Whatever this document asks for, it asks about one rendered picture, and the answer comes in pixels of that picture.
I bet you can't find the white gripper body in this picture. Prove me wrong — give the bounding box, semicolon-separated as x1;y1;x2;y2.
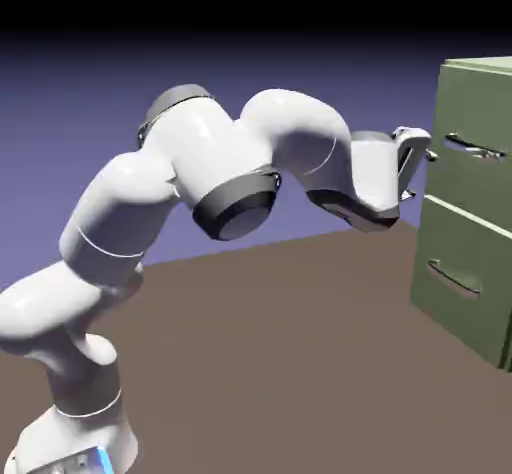
391;125;432;206

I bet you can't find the green cabinet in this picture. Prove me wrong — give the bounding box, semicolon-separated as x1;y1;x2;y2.
410;56;512;374

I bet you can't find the green drawer front, lower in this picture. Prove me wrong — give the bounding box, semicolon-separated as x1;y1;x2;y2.
410;195;512;369

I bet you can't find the curved metal handle, shiny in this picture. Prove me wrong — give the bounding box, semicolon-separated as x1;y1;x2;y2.
443;132;506;162

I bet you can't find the green drawer front with handle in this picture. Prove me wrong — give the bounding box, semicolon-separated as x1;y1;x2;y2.
423;63;512;228

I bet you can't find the curved metal handle, dull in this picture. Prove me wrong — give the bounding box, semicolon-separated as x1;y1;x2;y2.
426;259;481;302

